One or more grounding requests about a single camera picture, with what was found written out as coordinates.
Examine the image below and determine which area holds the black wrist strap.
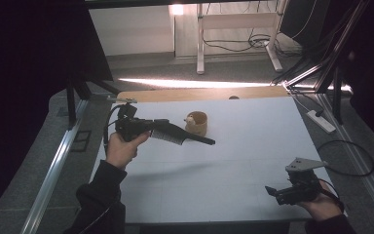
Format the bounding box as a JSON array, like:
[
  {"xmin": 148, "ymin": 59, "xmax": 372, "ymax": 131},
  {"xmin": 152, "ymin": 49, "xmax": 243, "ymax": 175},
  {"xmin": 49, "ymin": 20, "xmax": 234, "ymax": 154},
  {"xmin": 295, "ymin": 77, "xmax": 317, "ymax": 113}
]
[{"xmin": 318, "ymin": 177, "xmax": 346, "ymax": 213}]

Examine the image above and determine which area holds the aluminium floor rail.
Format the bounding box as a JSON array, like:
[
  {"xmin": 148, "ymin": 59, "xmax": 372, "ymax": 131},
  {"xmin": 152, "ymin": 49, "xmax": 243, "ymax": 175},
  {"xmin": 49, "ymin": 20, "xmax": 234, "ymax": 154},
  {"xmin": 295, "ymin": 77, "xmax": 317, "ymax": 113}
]
[
  {"xmin": 19, "ymin": 98, "xmax": 91, "ymax": 234},
  {"xmin": 317, "ymin": 93, "xmax": 374, "ymax": 230}
]

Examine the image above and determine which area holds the person's left hand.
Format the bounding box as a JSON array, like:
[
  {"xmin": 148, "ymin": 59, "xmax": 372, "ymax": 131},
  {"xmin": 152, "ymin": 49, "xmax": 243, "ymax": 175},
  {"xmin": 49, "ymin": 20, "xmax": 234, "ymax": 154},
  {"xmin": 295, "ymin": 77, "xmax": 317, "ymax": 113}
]
[{"xmin": 105, "ymin": 130, "xmax": 151, "ymax": 171}]

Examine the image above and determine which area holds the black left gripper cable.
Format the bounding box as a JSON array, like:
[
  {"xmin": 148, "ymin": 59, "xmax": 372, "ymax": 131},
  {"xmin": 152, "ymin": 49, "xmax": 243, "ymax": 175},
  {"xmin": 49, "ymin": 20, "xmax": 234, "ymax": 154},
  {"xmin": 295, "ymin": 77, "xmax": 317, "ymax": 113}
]
[{"xmin": 77, "ymin": 103, "xmax": 125, "ymax": 234}]

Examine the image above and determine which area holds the black metal stand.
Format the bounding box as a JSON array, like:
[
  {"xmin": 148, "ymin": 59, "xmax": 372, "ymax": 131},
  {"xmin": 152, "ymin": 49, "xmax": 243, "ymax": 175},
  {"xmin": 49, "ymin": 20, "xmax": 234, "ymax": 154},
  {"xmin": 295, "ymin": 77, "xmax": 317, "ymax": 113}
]
[{"xmin": 65, "ymin": 73, "xmax": 122, "ymax": 132}]

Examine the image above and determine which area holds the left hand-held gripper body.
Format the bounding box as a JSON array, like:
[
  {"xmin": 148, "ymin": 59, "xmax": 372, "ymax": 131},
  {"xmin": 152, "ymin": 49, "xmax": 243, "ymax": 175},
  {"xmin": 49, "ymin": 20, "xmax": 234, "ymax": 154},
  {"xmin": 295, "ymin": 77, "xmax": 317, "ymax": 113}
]
[{"xmin": 110, "ymin": 97, "xmax": 154, "ymax": 143}]

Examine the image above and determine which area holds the black comb with handle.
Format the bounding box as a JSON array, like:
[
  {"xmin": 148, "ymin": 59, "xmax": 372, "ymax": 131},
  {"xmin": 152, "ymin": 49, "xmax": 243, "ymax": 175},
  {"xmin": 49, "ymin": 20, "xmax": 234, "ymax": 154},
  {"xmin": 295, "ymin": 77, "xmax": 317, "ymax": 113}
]
[{"xmin": 149, "ymin": 120, "xmax": 216, "ymax": 146}]

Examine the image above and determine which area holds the black computer case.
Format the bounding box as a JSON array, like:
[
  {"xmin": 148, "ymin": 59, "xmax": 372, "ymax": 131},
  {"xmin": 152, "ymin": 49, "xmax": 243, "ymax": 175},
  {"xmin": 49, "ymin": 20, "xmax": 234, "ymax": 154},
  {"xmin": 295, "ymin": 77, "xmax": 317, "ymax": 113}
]
[{"xmin": 279, "ymin": 0, "xmax": 326, "ymax": 47}]

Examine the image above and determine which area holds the wooden cup with animal figure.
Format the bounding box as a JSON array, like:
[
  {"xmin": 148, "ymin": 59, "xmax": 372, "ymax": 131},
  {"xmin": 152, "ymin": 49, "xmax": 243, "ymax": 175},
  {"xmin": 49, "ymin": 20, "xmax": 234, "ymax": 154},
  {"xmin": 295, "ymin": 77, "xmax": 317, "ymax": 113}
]
[{"xmin": 183, "ymin": 110, "xmax": 208, "ymax": 138}]

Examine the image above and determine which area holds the person's right hand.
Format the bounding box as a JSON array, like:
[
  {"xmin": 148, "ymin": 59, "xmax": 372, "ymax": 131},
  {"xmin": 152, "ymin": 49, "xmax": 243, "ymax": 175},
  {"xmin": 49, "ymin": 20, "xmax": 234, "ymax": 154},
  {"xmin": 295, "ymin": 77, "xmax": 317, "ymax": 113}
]
[{"xmin": 296, "ymin": 180, "xmax": 343, "ymax": 222}]

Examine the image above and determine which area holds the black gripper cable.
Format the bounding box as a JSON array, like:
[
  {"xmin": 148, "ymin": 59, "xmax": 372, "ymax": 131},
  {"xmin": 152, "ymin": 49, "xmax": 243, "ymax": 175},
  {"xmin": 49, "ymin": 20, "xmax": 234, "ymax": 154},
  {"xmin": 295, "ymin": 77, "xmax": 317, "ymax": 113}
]
[
  {"xmin": 316, "ymin": 139, "xmax": 374, "ymax": 178},
  {"xmin": 77, "ymin": 103, "xmax": 125, "ymax": 234}
]

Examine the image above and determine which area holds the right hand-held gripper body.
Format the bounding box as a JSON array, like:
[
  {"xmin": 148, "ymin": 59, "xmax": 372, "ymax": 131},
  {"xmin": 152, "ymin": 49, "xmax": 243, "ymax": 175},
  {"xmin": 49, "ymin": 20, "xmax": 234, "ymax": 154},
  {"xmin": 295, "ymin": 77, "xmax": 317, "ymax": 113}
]
[{"xmin": 274, "ymin": 157, "xmax": 327, "ymax": 206}]

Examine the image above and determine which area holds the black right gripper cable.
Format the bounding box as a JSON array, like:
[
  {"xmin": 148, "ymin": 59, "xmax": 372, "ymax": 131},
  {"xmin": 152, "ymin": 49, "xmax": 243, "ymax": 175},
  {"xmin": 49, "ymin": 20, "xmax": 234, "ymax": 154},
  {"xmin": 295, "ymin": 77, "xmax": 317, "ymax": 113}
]
[{"xmin": 316, "ymin": 139, "xmax": 374, "ymax": 178}]

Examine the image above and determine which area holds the black floor socket frame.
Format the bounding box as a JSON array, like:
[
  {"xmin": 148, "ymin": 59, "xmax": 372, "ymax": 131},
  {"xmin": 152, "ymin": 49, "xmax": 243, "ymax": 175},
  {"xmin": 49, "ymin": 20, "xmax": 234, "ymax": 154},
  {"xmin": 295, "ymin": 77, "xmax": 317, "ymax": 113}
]
[{"xmin": 69, "ymin": 129, "xmax": 93, "ymax": 153}]

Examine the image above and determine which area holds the white power strip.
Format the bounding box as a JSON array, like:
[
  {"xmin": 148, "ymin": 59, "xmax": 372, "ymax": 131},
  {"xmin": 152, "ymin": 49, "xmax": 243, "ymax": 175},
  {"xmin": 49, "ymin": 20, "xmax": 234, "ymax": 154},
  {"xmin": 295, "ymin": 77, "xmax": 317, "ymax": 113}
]
[{"xmin": 306, "ymin": 109, "xmax": 337, "ymax": 135}]

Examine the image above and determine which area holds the tangle of black cables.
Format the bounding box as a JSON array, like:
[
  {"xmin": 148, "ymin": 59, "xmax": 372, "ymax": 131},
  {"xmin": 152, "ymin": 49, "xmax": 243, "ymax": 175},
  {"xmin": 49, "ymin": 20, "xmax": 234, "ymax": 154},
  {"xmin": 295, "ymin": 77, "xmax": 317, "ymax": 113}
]
[{"xmin": 202, "ymin": 31, "xmax": 304, "ymax": 59}]

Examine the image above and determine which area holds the white desk frame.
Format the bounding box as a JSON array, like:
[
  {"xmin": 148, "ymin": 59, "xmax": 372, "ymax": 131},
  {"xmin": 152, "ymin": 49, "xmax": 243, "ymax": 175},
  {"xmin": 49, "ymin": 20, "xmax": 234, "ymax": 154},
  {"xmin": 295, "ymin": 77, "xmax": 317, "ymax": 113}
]
[{"xmin": 196, "ymin": 0, "xmax": 288, "ymax": 75}]

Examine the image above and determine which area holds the slanted aluminium stand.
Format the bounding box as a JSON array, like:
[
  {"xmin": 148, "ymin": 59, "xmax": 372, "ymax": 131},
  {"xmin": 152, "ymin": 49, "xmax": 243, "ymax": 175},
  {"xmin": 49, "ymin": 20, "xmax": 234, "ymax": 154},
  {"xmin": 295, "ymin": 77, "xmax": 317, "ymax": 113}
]
[{"xmin": 272, "ymin": 0, "xmax": 372, "ymax": 96}]

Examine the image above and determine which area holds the white power strip cable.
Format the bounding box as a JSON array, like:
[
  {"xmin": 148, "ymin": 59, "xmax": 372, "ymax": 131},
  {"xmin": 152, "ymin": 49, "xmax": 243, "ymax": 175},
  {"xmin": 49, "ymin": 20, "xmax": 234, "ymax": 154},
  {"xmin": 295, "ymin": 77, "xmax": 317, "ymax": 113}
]
[{"xmin": 281, "ymin": 81, "xmax": 314, "ymax": 113}]

